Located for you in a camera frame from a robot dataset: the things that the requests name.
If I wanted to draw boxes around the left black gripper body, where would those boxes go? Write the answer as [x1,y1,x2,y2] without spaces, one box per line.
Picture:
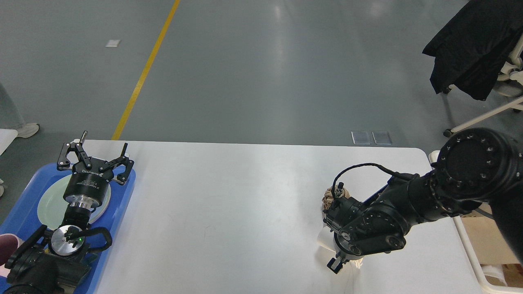
[63,162,114,209]

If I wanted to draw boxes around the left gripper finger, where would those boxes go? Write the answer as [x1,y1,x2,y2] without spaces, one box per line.
[56,131,93,171]
[98,143,135,186]

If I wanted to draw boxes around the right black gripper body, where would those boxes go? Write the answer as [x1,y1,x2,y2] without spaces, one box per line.
[333,235,364,261]

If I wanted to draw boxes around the white paper cup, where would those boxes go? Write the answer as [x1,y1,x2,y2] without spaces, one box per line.
[481,265,508,287]
[316,226,363,269]

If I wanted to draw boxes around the mint green plate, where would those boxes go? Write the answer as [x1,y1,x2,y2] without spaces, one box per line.
[37,175,112,229]

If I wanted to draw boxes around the brown paper ball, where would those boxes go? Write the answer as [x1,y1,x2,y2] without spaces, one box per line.
[322,187,351,210]

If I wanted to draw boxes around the pink ribbed mug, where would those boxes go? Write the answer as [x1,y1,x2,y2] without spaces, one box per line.
[0,233,24,278]

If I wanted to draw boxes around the large brown paper bag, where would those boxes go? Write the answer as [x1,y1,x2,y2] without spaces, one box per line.
[460,212,523,288]

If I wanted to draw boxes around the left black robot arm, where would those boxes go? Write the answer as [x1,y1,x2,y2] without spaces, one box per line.
[1,131,136,294]

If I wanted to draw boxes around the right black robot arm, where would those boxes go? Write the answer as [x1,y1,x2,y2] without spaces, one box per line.
[323,128,523,273]

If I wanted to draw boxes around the person's white shoe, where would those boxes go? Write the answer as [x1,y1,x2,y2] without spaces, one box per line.
[16,123,40,139]

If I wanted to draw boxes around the person's grey trouser leg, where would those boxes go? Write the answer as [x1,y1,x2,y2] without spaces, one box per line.
[0,83,26,129]

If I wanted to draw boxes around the blue plastic tray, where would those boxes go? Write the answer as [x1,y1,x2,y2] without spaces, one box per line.
[0,163,137,294]

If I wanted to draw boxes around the floor outlet plate left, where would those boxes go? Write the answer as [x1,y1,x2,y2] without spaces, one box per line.
[351,131,372,145]

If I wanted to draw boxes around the floor outlet plate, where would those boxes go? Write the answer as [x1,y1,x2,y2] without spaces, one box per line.
[351,131,372,145]
[372,131,392,145]

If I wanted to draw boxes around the floor outlet plate right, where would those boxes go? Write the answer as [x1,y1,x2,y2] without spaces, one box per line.
[372,131,392,145]

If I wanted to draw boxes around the beige plastic bin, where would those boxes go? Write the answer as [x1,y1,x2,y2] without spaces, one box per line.
[428,150,523,294]

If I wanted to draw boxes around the black jacket on chair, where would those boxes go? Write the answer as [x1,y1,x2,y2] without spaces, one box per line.
[422,0,523,101]

